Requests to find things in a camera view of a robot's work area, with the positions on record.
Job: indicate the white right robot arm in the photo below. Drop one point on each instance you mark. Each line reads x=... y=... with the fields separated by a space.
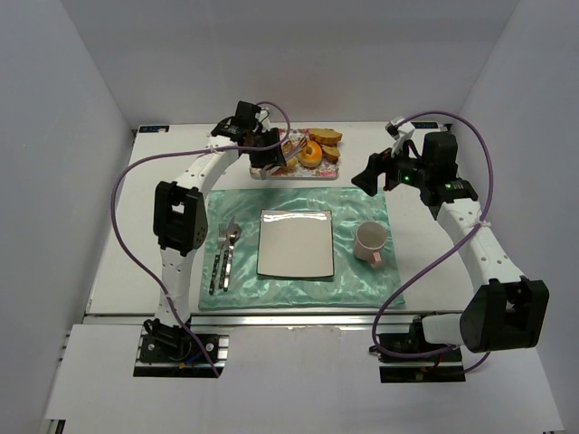
x=508 y=309

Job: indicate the knife with patterned handle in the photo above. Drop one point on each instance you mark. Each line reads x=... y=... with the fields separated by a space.
x=230 y=227

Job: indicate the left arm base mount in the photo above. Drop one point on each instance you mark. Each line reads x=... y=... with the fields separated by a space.
x=170 y=352

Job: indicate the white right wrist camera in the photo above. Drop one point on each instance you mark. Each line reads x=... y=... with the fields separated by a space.
x=400 y=131

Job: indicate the green satin placemat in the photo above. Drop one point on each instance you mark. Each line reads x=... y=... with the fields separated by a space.
x=355 y=283

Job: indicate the white square plate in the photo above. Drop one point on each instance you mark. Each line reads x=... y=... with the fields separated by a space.
x=296 y=245

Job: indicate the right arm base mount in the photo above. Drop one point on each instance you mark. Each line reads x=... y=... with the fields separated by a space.
x=437 y=368

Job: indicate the floral rectangular tray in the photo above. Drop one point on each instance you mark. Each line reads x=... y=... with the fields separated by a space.
x=324 y=170

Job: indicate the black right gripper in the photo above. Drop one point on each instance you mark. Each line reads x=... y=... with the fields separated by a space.
x=387 y=167

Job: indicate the small herb bread slice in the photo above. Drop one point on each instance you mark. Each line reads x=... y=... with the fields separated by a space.
x=331 y=153

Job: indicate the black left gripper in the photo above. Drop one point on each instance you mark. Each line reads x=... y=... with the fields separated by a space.
x=265 y=151

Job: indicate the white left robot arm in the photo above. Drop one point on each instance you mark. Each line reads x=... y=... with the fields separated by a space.
x=180 y=220

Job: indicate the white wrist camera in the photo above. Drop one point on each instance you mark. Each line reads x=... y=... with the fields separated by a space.
x=400 y=131
x=263 y=120

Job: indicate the orange ring bagel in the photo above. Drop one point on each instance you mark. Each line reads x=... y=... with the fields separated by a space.
x=310 y=155

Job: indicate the pink mug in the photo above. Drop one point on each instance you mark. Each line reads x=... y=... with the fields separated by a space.
x=370 y=239

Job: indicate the fork with patterned handle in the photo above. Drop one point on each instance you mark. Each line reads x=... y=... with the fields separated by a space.
x=222 y=236

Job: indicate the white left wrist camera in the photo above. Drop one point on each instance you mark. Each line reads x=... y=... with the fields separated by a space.
x=263 y=120

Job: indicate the spoon with patterned handle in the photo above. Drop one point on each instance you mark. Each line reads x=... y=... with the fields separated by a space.
x=233 y=235

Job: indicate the large herb bread slice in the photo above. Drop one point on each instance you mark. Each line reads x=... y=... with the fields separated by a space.
x=325 y=136

